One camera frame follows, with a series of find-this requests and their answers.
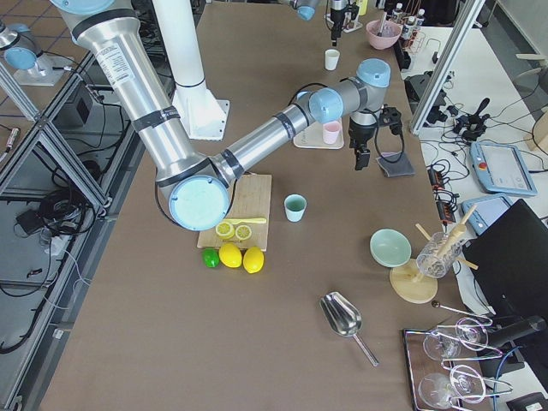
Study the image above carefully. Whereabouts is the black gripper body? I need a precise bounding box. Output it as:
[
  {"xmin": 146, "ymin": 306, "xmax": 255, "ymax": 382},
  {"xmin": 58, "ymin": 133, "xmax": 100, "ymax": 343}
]
[
  {"xmin": 330, "ymin": 9, "xmax": 346, "ymax": 46},
  {"xmin": 348, "ymin": 123, "xmax": 377, "ymax": 171}
]

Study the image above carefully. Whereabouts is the pink plastic cup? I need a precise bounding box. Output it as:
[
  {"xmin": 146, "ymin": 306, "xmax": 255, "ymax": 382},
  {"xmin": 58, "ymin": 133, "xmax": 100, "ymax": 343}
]
[{"xmin": 322, "ymin": 121, "xmax": 342, "ymax": 145}]

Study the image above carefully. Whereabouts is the cream plastic cup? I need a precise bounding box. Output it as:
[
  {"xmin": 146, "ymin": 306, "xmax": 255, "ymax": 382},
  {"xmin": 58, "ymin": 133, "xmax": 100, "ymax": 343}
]
[{"xmin": 325, "ymin": 49, "xmax": 340, "ymax": 71}]

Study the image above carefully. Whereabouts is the green plastic cup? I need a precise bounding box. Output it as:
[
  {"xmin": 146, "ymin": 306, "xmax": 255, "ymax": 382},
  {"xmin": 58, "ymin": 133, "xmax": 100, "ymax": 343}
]
[{"xmin": 283, "ymin": 194, "xmax": 307, "ymax": 223}]

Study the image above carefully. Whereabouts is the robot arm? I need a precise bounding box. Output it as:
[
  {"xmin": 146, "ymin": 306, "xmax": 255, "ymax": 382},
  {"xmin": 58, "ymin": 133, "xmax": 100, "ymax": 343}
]
[
  {"xmin": 278, "ymin": 0, "xmax": 350, "ymax": 47},
  {"xmin": 57, "ymin": 1, "xmax": 390, "ymax": 231}
]

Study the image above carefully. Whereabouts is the beige rabbit tray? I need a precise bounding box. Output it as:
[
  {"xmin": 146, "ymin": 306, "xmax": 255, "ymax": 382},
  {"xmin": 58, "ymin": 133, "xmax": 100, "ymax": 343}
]
[{"xmin": 293, "ymin": 122, "xmax": 344, "ymax": 150}]

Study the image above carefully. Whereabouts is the white dish rack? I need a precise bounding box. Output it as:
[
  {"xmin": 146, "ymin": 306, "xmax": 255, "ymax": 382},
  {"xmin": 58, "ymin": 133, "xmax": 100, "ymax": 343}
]
[{"xmin": 342, "ymin": 0, "xmax": 367, "ymax": 33}]

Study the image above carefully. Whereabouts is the grey folded cloth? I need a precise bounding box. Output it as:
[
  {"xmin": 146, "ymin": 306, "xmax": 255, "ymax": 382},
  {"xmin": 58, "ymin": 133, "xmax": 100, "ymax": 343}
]
[{"xmin": 376, "ymin": 152, "xmax": 415, "ymax": 178}]

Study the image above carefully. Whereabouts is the pink ice bowl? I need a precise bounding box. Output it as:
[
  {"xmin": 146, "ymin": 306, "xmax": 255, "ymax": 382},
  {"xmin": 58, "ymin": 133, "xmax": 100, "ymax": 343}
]
[{"xmin": 366, "ymin": 20, "xmax": 402, "ymax": 50}]

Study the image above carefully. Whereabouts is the green bowl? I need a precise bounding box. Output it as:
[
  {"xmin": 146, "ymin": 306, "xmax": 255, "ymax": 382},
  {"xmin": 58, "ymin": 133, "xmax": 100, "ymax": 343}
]
[{"xmin": 370, "ymin": 229, "xmax": 412, "ymax": 268}]

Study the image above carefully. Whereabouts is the bamboo cutting board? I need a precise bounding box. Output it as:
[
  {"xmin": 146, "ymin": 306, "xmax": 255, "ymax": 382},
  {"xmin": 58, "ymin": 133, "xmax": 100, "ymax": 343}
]
[{"xmin": 197, "ymin": 175, "xmax": 272, "ymax": 252}]

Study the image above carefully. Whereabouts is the yellow plastic knife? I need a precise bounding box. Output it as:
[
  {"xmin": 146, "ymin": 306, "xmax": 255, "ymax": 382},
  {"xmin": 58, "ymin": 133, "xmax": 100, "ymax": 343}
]
[{"xmin": 223, "ymin": 217, "xmax": 267, "ymax": 225}]

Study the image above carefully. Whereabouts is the clear glass mug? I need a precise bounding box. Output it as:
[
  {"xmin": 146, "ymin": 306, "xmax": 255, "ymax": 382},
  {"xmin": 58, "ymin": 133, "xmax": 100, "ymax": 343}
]
[{"xmin": 416, "ymin": 232, "xmax": 464, "ymax": 278}]

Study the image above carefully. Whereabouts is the blue teach pendant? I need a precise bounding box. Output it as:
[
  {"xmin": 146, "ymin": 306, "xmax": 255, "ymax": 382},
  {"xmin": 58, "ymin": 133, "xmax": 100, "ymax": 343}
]
[
  {"xmin": 461, "ymin": 193, "xmax": 513, "ymax": 235},
  {"xmin": 470, "ymin": 141, "xmax": 538, "ymax": 197}
]

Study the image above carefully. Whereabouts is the lemon slice lower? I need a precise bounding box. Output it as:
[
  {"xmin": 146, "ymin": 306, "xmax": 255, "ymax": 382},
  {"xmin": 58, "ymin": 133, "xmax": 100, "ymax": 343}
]
[{"xmin": 235, "ymin": 224, "xmax": 253, "ymax": 241}]

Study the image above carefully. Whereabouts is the lemon slice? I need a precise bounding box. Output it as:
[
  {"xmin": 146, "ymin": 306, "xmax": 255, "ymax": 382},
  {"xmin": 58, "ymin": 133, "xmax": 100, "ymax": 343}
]
[
  {"xmin": 215, "ymin": 221, "xmax": 235, "ymax": 240},
  {"xmin": 235, "ymin": 224, "xmax": 253, "ymax": 241}
]

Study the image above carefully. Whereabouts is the wooden glass drying stand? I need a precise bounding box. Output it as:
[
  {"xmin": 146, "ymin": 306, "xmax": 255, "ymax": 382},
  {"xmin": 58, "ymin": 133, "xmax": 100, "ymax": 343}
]
[{"xmin": 390, "ymin": 205, "xmax": 479, "ymax": 304}]

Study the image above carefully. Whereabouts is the yellow lemon near board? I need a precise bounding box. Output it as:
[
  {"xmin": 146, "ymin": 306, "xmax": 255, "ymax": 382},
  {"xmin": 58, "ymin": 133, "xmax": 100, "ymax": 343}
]
[{"xmin": 243, "ymin": 247, "xmax": 265, "ymax": 274}]

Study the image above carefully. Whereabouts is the lemon slice upper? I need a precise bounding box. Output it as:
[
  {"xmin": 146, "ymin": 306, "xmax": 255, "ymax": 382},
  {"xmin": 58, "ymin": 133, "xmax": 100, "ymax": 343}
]
[{"xmin": 215, "ymin": 221, "xmax": 235, "ymax": 240}]

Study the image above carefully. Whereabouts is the yellow lemon middle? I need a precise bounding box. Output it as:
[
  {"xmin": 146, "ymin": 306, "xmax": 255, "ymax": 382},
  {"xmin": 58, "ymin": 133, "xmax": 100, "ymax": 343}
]
[{"xmin": 218, "ymin": 243, "xmax": 242, "ymax": 268}]

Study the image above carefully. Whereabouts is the steel ice scoop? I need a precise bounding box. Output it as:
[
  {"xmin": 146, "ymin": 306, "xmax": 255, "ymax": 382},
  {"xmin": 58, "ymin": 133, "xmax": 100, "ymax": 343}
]
[{"xmin": 319, "ymin": 291, "xmax": 379, "ymax": 366}]

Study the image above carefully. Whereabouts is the green lime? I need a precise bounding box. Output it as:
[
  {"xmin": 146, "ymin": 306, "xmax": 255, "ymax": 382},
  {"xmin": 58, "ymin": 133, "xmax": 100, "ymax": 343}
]
[{"xmin": 201, "ymin": 248, "xmax": 220, "ymax": 268}]

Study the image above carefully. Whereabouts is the black laptop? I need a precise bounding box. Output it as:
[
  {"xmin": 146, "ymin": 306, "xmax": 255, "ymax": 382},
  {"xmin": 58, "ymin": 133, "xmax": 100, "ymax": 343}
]
[{"xmin": 464, "ymin": 200, "xmax": 547, "ymax": 319}]

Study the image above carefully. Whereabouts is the wine glass upper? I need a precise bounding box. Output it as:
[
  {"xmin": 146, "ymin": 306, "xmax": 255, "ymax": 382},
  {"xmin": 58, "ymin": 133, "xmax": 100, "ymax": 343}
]
[{"xmin": 423, "ymin": 317, "xmax": 488, "ymax": 360}]

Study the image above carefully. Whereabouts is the metal wine glass rack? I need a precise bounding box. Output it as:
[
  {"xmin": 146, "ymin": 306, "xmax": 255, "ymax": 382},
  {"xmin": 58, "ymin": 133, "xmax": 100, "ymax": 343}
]
[{"xmin": 402, "ymin": 316, "xmax": 513, "ymax": 410}]

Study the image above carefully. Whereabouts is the wine glass lower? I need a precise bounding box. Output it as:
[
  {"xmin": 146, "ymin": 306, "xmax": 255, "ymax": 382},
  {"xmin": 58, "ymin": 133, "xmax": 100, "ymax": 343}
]
[{"xmin": 419, "ymin": 365, "xmax": 486, "ymax": 410}]

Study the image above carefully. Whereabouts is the aluminium frame post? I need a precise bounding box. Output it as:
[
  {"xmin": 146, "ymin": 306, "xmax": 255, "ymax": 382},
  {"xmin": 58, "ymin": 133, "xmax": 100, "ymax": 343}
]
[{"xmin": 410, "ymin": 0, "xmax": 485, "ymax": 136}]

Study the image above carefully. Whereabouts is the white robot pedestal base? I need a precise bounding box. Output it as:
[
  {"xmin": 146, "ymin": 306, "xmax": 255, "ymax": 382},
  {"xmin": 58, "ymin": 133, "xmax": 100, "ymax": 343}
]
[{"xmin": 153, "ymin": 0, "xmax": 229, "ymax": 141}]

